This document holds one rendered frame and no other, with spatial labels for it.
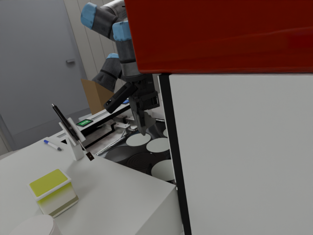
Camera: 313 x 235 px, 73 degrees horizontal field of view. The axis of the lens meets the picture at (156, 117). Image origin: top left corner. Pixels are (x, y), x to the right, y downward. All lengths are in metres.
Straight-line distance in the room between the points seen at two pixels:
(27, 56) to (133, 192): 3.10
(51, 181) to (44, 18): 3.13
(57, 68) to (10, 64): 0.58
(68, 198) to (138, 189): 0.15
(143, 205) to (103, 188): 0.12
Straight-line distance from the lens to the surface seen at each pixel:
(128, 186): 0.53
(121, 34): 0.63
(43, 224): 0.39
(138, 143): 0.82
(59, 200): 0.52
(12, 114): 3.53
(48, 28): 3.53
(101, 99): 1.28
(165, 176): 0.63
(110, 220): 0.48
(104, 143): 0.94
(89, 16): 0.76
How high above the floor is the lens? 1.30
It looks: 23 degrees down
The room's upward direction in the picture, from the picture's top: 10 degrees counter-clockwise
